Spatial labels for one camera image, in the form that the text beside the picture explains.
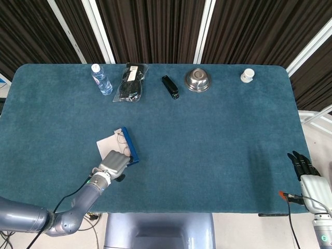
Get black stapler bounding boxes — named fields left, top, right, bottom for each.
left=161, top=75, right=180, bottom=100

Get upturned stainless steel bowl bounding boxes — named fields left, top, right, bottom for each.
left=184, top=67, right=212, bottom=93

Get teal blue table cloth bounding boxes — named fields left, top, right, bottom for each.
left=0, top=63, right=311, bottom=214

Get blue printed glasses case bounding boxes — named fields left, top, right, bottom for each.
left=96, top=127, right=140, bottom=167

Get white metal floor frame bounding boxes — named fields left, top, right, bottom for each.
left=298, top=106, right=332, bottom=135

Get dark brown pleated curtain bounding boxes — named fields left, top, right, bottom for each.
left=0, top=0, right=332, bottom=115

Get small white jar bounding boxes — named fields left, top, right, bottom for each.
left=240, top=68, right=255, bottom=84

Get black cable with orange plug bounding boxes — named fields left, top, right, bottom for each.
left=279, top=190, right=306, bottom=249

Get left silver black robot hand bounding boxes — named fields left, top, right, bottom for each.
left=98, top=150, right=134, bottom=182

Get plastic bag with black contents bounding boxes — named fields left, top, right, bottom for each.
left=112, top=62, right=149, bottom=103

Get thin-framed eyeglasses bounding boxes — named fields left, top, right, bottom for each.
left=114, top=131, right=132, bottom=158

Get white metal frame post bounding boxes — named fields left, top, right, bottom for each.
left=47, top=0, right=88, bottom=64
left=81, top=0, right=116, bottom=64
left=285, top=17, right=332, bottom=77
left=192, top=0, right=217, bottom=64

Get clear plastic water bottle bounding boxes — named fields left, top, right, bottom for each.
left=90, top=63, right=114, bottom=96

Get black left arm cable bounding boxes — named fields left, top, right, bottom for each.
left=25, top=178, right=92, bottom=249

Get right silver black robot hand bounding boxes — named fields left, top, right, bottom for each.
left=287, top=150, right=332, bottom=214

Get blue-grey robot torso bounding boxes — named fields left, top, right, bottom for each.
left=103, top=212, right=216, bottom=249

